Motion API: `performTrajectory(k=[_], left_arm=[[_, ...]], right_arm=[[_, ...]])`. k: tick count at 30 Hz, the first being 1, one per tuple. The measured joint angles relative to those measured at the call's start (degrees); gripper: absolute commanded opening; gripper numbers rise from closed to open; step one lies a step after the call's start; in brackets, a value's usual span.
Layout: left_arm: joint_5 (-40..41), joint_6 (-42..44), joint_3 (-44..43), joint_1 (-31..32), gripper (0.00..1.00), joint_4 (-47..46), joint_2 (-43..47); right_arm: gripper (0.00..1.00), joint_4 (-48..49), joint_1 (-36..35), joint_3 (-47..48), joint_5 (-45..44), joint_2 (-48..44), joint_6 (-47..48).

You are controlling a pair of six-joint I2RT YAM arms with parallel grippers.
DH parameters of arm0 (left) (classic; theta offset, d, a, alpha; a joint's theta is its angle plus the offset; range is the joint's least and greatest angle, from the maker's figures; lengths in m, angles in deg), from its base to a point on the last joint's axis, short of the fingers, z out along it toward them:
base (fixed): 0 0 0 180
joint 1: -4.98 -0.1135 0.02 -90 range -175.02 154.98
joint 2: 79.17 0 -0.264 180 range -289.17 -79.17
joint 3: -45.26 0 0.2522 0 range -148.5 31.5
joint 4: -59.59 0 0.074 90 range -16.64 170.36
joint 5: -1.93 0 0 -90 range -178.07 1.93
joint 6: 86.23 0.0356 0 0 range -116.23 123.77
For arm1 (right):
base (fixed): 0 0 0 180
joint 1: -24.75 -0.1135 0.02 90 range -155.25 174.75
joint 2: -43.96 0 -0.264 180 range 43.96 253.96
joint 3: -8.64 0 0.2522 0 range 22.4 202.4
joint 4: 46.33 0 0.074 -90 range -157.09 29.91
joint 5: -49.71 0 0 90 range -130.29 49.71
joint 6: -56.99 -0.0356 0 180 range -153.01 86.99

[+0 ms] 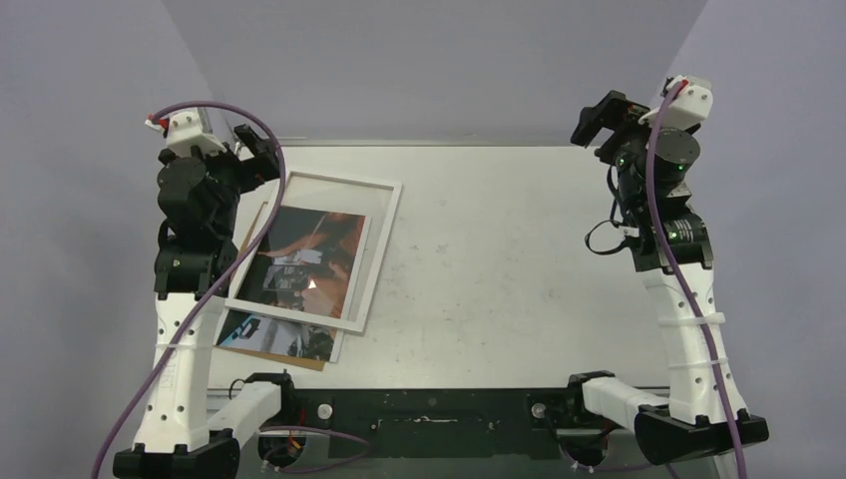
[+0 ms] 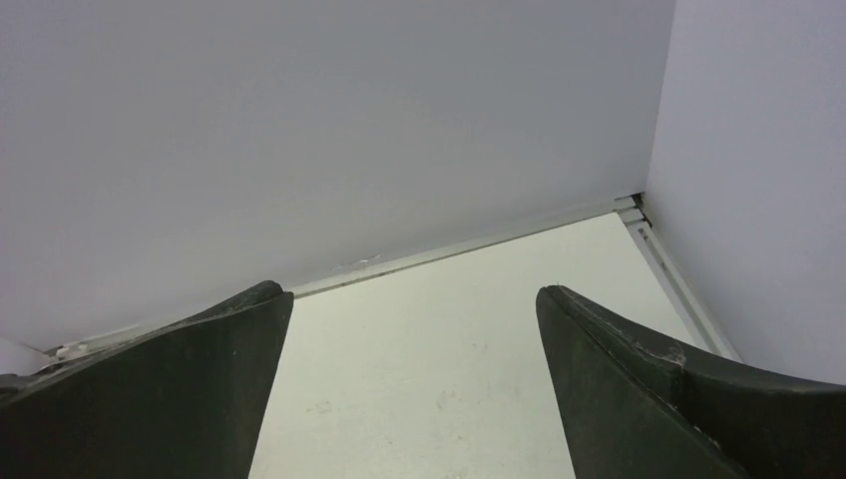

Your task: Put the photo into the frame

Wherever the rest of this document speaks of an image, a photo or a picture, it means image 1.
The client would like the white wooden picture frame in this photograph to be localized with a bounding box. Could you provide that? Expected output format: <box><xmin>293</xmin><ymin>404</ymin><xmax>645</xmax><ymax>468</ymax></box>
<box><xmin>225</xmin><ymin>170</ymin><xmax>402</xmax><ymax>332</ymax></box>

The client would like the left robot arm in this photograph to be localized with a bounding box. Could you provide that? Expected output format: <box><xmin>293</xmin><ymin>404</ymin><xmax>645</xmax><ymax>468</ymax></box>
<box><xmin>92</xmin><ymin>101</ymin><xmax>298</xmax><ymax>478</ymax></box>

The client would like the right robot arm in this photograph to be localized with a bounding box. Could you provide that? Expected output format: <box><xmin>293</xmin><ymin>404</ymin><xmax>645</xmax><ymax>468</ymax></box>
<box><xmin>564</xmin><ymin>75</ymin><xmax>769</xmax><ymax>465</ymax></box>

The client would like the glossy photo print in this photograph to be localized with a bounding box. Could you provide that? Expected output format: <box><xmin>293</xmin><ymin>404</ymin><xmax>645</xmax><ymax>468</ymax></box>
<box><xmin>230</xmin><ymin>207</ymin><xmax>370</xmax><ymax>362</ymax></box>

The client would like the brown cardboard backing board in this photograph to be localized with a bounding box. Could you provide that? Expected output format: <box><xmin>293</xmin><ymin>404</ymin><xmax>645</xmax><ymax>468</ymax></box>
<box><xmin>217</xmin><ymin>201</ymin><xmax>328</xmax><ymax>372</ymax></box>

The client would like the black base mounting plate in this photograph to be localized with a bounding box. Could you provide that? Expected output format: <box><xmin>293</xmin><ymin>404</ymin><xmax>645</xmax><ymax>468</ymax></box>
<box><xmin>267</xmin><ymin>388</ymin><xmax>622</xmax><ymax>460</ymax></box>

